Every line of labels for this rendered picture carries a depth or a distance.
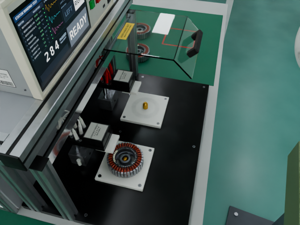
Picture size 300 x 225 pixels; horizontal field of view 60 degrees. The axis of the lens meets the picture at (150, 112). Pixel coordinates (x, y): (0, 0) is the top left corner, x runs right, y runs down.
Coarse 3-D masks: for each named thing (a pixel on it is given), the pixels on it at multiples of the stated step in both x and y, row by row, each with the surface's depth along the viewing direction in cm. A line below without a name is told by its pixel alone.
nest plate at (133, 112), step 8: (136, 96) 101; (144, 96) 101; (152, 96) 101; (160, 96) 101; (128, 104) 98; (136, 104) 98; (152, 104) 98; (160, 104) 98; (128, 112) 96; (136, 112) 96; (144, 112) 96; (152, 112) 96; (160, 112) 96; (128, 120) 93; (136, 120) 93; (144, 120) 93; (152, 120) 93; (160, 120) 93; (160, 128) 92
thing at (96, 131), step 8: (88, 128) 73; (96, 128) 73; (104, 128) 73; (72, 136) 74; (80, 136) 74; (88, 136) 71; (96, 136) 71; (104, 136) 71; (112, 136) 76; (72, 144) 74; (80, 144) 73; (88, 144) 72; (96, 144) 72; (104, 144) 72; (112, 144) 75; (112, 152) 73
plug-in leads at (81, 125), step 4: (68, 112) 70; (64, 116) 69; (60, 120) 69; (80, 120) 73; (60, 124) 72; (80, 124) 72; (84, 124) 75; (76, 128) 76; (80, 128) 73; (84, 128) 76; (56, 132) 73; (72, 132) 70; (80, 132) 74; (76, 136) 72; (76, 140) 73
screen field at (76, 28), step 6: (84, 12) 64; (78, 18) 62; (84, 18) 65; (72, 24) 60; (78, 24) 62; (84, 24) 65; (72, 30) 60; (78, 30) 63; (72, 36) 61; (78, 36) 63; (72, 42) 61
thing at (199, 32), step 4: (196, 32) 81; (200, 32) 80; (192, 36) 82; (196, 36) 79; (200, 36) 79; (196, 40) 77; (200, 40) 78; (196, 44) 76; (192, 48) 75; (196, 48) 75; (188, 52) 76; (192, 52) 75; (196, 52) 75; (188, 56) 77; (192, 56) 76
